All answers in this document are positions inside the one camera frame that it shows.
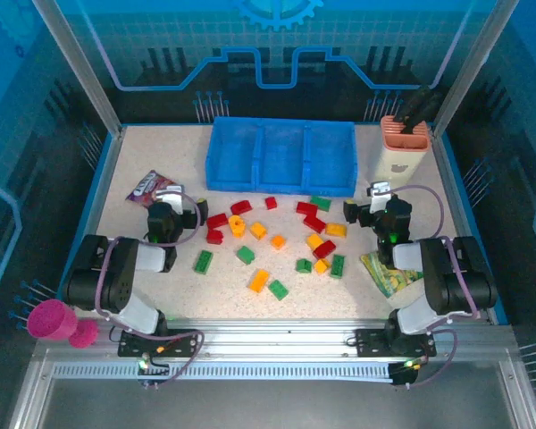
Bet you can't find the aluminium frame post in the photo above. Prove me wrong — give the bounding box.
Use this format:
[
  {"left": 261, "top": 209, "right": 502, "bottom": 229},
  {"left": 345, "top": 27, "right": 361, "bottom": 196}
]
[
  {"left": 32, "top": 0, "right": 125, "bottom": 135},
  {"left": 431, "top": 0, "right": 518, "bottom": 138}
]

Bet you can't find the purple candy bag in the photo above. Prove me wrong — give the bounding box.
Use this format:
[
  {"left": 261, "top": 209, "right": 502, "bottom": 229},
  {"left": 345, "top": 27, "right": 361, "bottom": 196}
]
[{"left": 125, "top": 169, "right": 184, "bottom": 219}]

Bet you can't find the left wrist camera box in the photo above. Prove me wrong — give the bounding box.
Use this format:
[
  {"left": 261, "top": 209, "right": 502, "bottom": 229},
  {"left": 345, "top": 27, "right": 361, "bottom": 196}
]
[{"left": 155, "top": 185, "right": 185, "bottom": 215}]

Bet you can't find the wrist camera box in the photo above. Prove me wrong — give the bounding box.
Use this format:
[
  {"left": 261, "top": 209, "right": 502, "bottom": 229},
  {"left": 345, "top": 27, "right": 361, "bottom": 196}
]
[
  {"left": 366, "top": 181, "right": 393, "bottom": 215},
  {"left": 155, "top": 185, "right": 185, "bottom": 215}
]

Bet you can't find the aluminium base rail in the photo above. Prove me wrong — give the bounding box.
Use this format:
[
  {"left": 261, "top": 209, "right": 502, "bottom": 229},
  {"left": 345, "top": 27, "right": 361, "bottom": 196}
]
[{"left": 35, "top": 317, "right": 519, "bottom": 363}]

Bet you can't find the black knife handle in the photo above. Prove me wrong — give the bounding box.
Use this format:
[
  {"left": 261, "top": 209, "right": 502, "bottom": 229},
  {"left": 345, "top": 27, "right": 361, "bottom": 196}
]
[
  {"left": 401, "top": 91, "right": 443, "bottom": 135},
  {"left": 395, "top": 84, "right": 432, "bottom": 124}
]

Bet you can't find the large magenta cup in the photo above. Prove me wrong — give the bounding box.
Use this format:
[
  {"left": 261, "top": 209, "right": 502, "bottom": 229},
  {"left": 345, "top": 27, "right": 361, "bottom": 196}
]
[{"left": 26, "top": 299, "right": 79, "bottom": 342}]

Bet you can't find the white orange tool holder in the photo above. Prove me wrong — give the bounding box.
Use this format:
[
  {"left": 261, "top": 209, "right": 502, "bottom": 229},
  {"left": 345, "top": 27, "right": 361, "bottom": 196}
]
[{"left": 374, "top": 114, "right": 431, "bottom": 191}]

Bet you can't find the slotted cable duct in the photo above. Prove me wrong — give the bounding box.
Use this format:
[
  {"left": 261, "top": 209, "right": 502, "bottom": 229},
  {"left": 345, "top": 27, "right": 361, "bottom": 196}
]
[{"left": 51, "top": 362, "right": 394, "bottom": 381}]

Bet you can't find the blue three-compartment tray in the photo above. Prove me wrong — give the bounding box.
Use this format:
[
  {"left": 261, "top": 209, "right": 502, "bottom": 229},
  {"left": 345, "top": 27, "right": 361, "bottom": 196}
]
[{"left": 205, "top": 116, "right": 357, "bottom": 197}]

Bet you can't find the long orange lego brick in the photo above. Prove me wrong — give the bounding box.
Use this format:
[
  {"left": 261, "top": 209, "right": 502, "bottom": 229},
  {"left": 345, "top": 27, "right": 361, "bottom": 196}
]
[{"left": 247, "top": 268, "right": 270, "bottom": 294}]

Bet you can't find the yellow round lego piece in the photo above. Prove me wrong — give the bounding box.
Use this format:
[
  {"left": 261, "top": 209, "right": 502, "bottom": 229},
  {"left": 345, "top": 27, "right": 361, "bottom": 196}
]
[{"left": 228, "top": 214, "right": 247, "bottom": 239}]

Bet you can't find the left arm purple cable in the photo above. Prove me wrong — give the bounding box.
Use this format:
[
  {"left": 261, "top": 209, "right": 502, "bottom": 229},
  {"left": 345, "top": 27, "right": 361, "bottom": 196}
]
[{"left": 93, "top": 190, "right": 206, "bottom": 389}]

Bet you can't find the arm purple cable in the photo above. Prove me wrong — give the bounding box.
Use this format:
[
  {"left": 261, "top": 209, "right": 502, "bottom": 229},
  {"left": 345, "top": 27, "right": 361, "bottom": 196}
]
[
  {"left": 93, "top": 190, "right": 206, "bottom": 389},
  {"left": 390, "top": 183, "right": 482, "bottom": 390}
]

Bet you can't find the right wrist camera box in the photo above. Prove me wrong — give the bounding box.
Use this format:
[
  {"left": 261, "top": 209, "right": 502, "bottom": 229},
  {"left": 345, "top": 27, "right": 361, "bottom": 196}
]
[{"left": 366, "top": 181, "right": 393, "bottom": 215}]

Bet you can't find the black controller board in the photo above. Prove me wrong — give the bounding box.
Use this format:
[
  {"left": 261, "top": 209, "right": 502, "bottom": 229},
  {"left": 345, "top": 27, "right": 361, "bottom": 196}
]
[
  {"left": 389, "top": 357, "right": 423, "bottom": 389},
  {"left": 136, "top": 355, "right": 171, "bottom": 390}
]

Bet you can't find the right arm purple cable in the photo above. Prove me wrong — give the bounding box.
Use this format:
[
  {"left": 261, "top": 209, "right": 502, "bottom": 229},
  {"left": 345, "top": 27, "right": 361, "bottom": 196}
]
[{"left": 390, "top": 183, "right": 482, "bottom": 390}]

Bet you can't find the yellow green candy bag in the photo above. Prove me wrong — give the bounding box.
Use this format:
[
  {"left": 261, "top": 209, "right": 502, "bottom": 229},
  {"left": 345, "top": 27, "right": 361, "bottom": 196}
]
[{"left": 359, "top": 250, "right": 423, "bottom": 299}]

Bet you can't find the small magenta cup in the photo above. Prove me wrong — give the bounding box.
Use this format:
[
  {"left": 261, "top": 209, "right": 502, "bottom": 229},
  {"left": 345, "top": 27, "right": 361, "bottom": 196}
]
[{"left": 68, "top": 319, "right": 100, "bottom": 349}]

